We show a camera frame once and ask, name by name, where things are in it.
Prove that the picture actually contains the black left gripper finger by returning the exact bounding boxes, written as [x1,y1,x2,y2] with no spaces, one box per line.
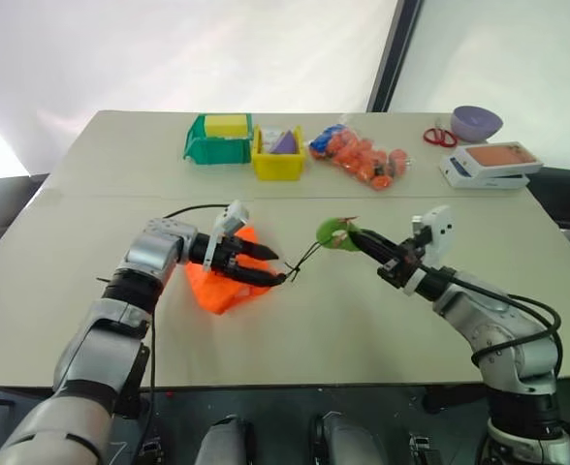
[229,267,287,290]
[238,239,280,262]

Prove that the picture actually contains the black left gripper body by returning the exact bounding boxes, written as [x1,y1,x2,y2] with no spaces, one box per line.
[208,234,247,282]

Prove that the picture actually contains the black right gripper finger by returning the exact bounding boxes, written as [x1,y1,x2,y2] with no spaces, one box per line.
[349,231,401,251]
[346,236,394,267]

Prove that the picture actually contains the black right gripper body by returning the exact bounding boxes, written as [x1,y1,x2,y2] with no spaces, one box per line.
[376,227,435,291]

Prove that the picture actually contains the orange fabric pouch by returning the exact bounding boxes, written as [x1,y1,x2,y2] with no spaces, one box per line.
[184,225,279,317]

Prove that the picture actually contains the black pouch drawstring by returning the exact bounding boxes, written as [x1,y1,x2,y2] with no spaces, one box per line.
[275,239,326,285]

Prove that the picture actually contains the green round disc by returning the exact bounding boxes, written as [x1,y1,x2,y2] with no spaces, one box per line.
[315,216,362,253]

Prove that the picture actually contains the clear bag of orange toys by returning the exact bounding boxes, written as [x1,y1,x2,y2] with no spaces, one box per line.
[308,122,413,192]

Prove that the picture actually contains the yellow plastic bin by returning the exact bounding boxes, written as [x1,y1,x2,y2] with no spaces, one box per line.
[251,124,307,182]

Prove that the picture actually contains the white box base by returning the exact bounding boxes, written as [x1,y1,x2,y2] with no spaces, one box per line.
[438,154,531,192]

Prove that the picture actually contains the green plastic bin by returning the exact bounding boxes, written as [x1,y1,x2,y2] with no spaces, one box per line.
[182,112,255,167]

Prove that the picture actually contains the purple triangular piece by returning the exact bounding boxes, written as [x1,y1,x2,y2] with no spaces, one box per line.
[269,129,301,156]

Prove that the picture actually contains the white card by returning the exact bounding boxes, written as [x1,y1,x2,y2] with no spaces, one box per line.
[260,126,287,154]

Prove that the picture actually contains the yellow foam block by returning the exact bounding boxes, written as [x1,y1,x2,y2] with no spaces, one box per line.
[204,113,250,140]

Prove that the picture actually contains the white box orange top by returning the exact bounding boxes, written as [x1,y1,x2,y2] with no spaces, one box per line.
[451,140,545,178]

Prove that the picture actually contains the purple bowl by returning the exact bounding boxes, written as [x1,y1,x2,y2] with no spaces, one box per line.
[450,105,504,143]

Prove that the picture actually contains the grey rounded shape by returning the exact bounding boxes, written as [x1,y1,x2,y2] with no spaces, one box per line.
[195,415,255,465]
[312,411,389,465]

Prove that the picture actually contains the dark chair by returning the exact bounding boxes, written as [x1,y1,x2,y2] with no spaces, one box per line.
[526,169,570,234]

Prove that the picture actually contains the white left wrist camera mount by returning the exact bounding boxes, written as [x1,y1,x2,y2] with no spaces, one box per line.
[202,199,253,270]

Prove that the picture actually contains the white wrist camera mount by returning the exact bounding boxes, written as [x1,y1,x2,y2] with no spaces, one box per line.
[202,199,253,270]
[403,203,457,296]

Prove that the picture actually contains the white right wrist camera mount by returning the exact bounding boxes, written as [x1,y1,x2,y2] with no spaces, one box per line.
[403,203,457,296]

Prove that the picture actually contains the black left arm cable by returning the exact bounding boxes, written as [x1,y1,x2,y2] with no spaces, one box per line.
[142,202,231,451]

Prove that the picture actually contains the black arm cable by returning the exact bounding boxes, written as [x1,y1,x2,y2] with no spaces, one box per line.
[142,202,231,451]
[429,265,565,369]

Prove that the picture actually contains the red handled scissors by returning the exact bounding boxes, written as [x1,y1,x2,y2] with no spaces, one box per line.
[422,115,459,148]

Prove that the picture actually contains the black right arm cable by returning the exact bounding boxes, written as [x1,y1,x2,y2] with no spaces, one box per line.
[429,265,565,369]

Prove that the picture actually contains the black window post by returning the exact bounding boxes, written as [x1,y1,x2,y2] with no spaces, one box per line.
[365,0,425,113]

